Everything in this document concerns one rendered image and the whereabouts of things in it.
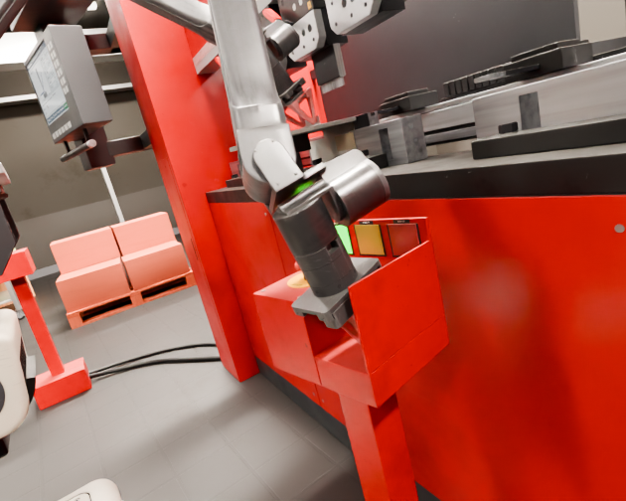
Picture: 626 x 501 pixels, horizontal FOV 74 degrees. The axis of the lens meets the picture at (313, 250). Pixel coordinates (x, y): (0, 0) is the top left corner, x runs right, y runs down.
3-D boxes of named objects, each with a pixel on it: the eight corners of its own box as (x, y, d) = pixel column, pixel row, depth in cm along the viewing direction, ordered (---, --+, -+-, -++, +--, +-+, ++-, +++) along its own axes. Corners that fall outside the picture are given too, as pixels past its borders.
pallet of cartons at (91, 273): (68, 311, 398) (41, 245, 382) (181, 270, 453) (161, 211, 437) (73, 332, 331) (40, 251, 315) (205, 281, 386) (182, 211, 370)
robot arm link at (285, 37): (227, 51, 99) (227, 24, 90) (259, 23, 102) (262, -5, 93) (264, 84, 99) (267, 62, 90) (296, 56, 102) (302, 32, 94)
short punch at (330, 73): (319, 94, 110) (311, 56, 108) (326, 93, 111) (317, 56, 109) (341, 84, 101) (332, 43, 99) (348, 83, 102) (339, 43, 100)
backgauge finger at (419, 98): (340, 128, 115) (336, 109, 113) (408, 112, 127) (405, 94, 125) (368, 120, 104) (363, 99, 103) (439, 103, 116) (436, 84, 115)
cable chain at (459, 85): (444, 97, 123) (442, 83, 122) (457, 94, 126) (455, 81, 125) (576, 60, 91) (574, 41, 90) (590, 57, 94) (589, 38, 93)
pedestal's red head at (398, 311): (273, 367, 62) (240, 253, 58) (345, 320, 72) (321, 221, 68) (378, 409, 47) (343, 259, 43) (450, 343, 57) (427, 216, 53)
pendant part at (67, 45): (54, 144, 193) (22, 63, 185) (80, 140, 201) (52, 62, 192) (82, 124, 161) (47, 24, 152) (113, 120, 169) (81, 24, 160)
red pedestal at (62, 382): (42, 396, 231) (-22, 254, 211) (90, 375, 243) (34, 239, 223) (40, 411, 214) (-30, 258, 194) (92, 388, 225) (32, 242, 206)
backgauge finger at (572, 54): (456, 95, 81) (452, 68, 79) (535, 78, 93) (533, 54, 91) (514, 79, 70) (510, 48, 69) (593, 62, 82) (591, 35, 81)
